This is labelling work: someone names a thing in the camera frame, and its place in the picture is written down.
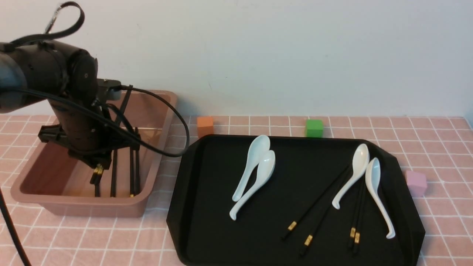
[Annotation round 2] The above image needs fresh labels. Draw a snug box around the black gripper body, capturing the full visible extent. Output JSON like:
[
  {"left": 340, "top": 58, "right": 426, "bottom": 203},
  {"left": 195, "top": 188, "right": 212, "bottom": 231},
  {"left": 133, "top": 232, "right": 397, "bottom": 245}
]
[{"left": 38, "top": 124, "right": 140, "bottom": 170}]

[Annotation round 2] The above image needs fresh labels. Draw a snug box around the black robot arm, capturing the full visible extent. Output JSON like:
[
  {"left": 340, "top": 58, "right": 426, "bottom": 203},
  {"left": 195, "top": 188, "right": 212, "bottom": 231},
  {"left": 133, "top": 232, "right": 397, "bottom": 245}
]
[{"left": 0, "top": 41, "right": 140, "bottom": 169}]

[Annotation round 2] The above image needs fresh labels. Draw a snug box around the black chopstick in bin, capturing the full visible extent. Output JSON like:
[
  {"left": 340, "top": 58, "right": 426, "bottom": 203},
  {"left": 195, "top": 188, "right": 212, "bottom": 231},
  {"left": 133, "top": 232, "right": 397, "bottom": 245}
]
[
  {"left": 94, "top": 183, "right": 101, "bottom": 197},
  {"left": 129, "top": 146, "right": 135, "bottom": 198},
  {"left": 134, "top": 145, "right": 141, "bottom": 196},
  {"left": 110, "top": 150, "right": 118, "bottom": 198}
]

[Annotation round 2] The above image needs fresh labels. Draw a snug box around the black chopstick in bin rightmost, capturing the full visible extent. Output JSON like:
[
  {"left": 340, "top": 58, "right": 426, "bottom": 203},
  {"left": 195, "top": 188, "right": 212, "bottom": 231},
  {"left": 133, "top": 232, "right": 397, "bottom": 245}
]
[{"left": 134, "top": 145, "right": 141, "bottom": 196}]

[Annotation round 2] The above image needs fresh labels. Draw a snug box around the black chopstick in bin leftmost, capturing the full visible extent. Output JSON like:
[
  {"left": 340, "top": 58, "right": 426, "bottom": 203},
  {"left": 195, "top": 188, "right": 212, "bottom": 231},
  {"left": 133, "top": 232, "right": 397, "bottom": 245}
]
[{"left": 94, "top": 183, "right": 101, "bottom": 197}]

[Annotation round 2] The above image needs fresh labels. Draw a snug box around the pink plastic bin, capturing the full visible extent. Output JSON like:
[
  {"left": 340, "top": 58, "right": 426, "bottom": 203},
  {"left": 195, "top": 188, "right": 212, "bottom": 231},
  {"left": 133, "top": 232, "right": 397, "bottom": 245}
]
[{"left": 10, "top": 92, "right": 174, "bottom": 217}]

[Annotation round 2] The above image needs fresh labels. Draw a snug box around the orange cube block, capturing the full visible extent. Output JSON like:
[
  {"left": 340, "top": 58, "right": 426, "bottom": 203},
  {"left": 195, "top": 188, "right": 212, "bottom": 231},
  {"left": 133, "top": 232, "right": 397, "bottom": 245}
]
[{"left": 197, "top": 116, "right": 214, "bottom": 138}]

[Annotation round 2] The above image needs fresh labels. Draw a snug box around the black plastic tray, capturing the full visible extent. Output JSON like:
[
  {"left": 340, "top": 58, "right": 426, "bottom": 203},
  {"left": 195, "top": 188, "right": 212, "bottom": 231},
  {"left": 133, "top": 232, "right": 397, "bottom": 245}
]
[{"left": 167, "top": 134, "right": 425, "bottom": 266}]

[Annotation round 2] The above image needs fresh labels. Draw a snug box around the white ceramic spoon upper left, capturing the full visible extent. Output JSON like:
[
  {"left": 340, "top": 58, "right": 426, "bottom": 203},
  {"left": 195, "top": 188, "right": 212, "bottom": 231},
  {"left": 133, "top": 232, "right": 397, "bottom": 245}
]
[{"left": 232, "top": 135, "right": 270, "bottom": 202}]

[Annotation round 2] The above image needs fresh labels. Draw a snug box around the white ceramic spoon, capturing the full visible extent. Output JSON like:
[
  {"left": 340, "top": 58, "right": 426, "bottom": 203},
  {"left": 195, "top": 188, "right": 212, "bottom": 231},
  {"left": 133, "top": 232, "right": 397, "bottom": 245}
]
[
  {"left": 365, "top": 158, "right": 396, "bottom": 239},
  {"left": 229, "top": 150, "right": 275, "bottom": 221},
  {"left": 232, "top": 135, "right": 270, "bottom": 202},
  {"left": 332, "top": 143, "right": 370, "bottom": 210}
]

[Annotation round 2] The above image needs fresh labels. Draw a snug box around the white ceramic spoon lower left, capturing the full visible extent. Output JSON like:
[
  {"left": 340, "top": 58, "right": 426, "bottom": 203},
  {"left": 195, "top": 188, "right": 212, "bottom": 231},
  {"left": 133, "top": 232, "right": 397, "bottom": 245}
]
[{"left": 229, "top": 150, "right": 275, "bottom": 221}]

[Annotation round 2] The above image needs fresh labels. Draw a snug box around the green cube block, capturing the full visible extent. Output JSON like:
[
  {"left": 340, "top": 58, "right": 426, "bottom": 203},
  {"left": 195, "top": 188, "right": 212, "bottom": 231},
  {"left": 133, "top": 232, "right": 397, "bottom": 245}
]
[{"left": 305, "top": 119, "right": 324, "bottom": 138}]

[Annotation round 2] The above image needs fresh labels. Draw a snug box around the white ceramic spoon centre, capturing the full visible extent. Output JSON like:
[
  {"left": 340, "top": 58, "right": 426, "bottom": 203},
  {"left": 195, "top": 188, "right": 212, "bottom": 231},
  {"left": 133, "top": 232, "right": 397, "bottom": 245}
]
[{"left": 332, "top": 143, "right": 370, "bottom": 210}]

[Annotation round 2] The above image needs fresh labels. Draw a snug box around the white ceramic spoon right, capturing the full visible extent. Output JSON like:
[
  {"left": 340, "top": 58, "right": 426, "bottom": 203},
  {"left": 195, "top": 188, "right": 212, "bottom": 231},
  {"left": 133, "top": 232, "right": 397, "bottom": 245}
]
[{"left": 365, "top": 158, "right": 396, "bottom": 239}]

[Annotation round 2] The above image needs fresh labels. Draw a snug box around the pink cube block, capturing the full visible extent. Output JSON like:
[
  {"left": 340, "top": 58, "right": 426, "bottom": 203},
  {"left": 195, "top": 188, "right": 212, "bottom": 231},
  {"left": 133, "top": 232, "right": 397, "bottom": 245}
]
[{"left": 404, "top": 170, "right": 428, "bottom": 198}]

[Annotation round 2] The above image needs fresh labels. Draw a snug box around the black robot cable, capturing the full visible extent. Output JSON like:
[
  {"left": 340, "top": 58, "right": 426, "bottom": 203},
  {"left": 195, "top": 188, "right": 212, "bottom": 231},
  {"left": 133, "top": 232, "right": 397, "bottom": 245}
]
[{"left": 0, "top": 1, "right": 190, "bottom": 266}]

